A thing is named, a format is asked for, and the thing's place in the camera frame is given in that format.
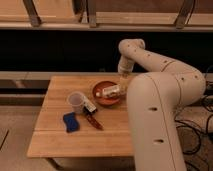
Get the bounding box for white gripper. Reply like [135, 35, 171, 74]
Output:
[118, 56, 134, 96]

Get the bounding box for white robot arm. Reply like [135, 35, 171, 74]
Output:
[118, 39, 206, 171]

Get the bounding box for translucent ceramic cup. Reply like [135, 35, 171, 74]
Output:
[67, 91, 85, 114]

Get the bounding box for white packet on plate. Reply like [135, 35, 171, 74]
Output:
[96, 85, 120, 99]

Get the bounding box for red round plate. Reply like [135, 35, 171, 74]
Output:
[92, 81, 124, 106]

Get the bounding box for small white black box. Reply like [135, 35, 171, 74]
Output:
[84, 99, 97, 114]

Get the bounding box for wooden table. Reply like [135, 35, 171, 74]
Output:
[27, 75, 133, 158]

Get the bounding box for wooden shelf with brackets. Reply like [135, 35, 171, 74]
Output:
[0, 0, 213, 32]

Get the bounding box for blue sponge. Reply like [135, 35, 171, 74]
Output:
[63, 112, 79, 133]

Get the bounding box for black cables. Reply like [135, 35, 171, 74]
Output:
[174, 64, 213, 171]

